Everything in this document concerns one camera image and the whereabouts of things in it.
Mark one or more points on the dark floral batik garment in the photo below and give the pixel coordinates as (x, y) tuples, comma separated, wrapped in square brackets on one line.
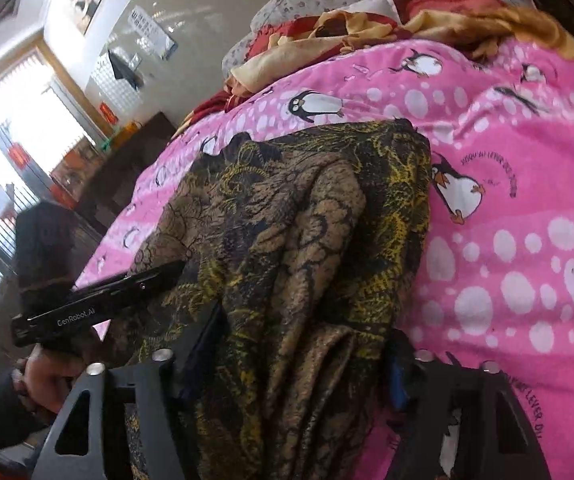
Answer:
[(310, 242)]

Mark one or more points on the person's left hand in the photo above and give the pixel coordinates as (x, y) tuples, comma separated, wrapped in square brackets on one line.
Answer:
[(43, 380)]

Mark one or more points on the dark wooden side table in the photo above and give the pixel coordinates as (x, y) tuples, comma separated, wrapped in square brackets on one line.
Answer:
[(110, 189)]

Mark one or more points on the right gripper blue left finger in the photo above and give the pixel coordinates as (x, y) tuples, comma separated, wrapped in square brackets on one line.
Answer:
[(117, 416)]

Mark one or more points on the wall poster calendar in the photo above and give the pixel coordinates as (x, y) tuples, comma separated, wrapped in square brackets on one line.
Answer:
[(146, 27)]

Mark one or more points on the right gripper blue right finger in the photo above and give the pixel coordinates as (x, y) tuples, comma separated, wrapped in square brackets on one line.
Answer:
[(456, 422)]

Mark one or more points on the white small pillow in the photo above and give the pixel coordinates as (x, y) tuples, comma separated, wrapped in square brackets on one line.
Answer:
[(381, 7)]

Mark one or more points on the dark cloth hanging on wall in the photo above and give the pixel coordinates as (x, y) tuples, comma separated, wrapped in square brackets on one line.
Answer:
[(126, 68)]

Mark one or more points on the pink penguin bed blanket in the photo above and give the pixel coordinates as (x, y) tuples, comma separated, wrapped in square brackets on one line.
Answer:
[(497, 280)]

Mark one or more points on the red and gold satin quilt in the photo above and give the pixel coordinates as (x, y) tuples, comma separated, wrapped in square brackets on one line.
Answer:
[(475, 27)]

